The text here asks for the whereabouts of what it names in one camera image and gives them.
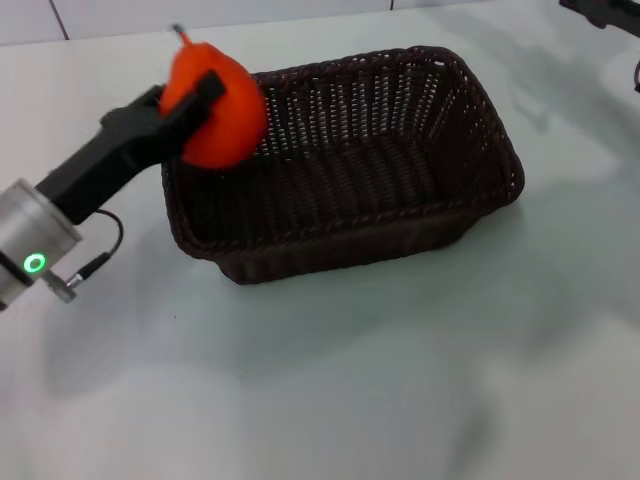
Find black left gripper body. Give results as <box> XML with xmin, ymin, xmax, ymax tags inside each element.
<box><xmin>37</xmin><ymin>99</ymin><xmax>187</xmax><ymax>226</ymax></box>

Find orange toy tangerine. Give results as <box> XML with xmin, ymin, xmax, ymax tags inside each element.
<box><xmin>158</xmin><ymin>24</ymin><xmax>269</xmax><ymax>170</ymax></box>

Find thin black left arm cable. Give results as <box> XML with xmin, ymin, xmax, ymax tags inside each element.
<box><xmin>67</xmin><ymin>209</ymin><xmax>125</xmax><ymax>292</ymax></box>

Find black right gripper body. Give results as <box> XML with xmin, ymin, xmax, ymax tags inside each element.
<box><xmin>605</xmin><ymin>0</ymin><xmax>640</xmax><ymax>37</ymax></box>

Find black woven wicker basket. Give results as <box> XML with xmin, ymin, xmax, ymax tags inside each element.
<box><xmin>160</xmin><ymin>44</ymin><xmax>526</xmax><ymax>286</ymax></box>

